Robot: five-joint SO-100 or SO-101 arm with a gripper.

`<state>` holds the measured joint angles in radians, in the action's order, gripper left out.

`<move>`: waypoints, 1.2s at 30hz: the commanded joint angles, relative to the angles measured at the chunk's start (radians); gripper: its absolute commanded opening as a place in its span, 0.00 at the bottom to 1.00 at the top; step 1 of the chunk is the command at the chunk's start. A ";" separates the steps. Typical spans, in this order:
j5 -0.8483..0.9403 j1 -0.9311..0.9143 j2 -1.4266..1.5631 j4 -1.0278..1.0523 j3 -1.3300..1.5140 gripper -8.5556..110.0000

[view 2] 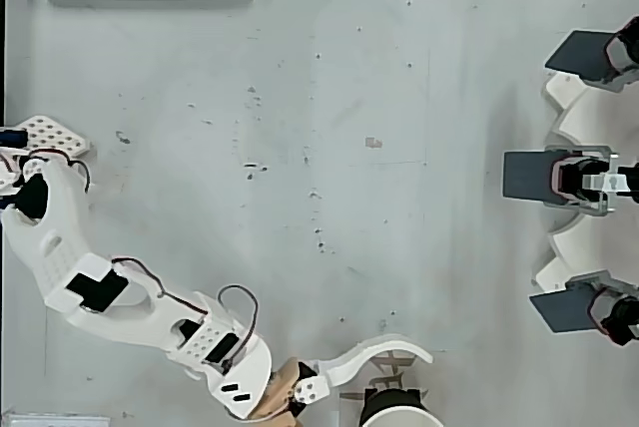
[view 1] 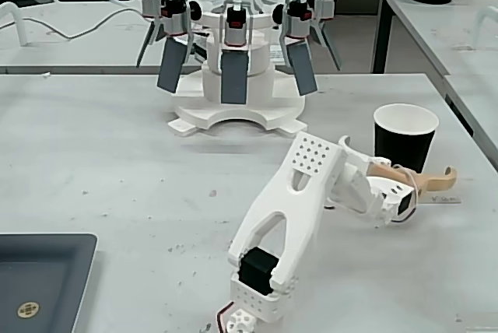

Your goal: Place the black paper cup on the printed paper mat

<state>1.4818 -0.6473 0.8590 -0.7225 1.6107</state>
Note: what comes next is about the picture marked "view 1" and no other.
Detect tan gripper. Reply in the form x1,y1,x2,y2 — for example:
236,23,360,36
337,134,459,195

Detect black paper cup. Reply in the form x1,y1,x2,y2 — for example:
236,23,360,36
373,103,440,174

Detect printed paper mat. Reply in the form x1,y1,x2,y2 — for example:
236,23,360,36
426,161,464,205

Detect dark grey paddle plate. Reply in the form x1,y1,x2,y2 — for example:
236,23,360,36
156,36,187,95
135,17,164,68
310,21,342,72
286,40,319,96
219,51,250,106

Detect grey side table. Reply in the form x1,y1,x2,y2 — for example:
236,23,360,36
371,0,498,151

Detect white carousel dispenser machine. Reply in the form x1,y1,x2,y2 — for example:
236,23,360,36
135,0,343,138

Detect grey background table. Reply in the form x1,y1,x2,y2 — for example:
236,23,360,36
0,0,219,74

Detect grey plastic tray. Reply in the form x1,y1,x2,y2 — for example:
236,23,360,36
0,233,99,333

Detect round tan token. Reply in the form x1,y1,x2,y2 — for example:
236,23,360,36
16,300,41,320

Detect white arch bracket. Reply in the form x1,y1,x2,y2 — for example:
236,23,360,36
0,0,30,47
476,5,498,38

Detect red black servo cable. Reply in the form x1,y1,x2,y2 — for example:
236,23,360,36
216,300,237,333

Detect grey cable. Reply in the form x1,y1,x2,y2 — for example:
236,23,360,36
23,5,155,41

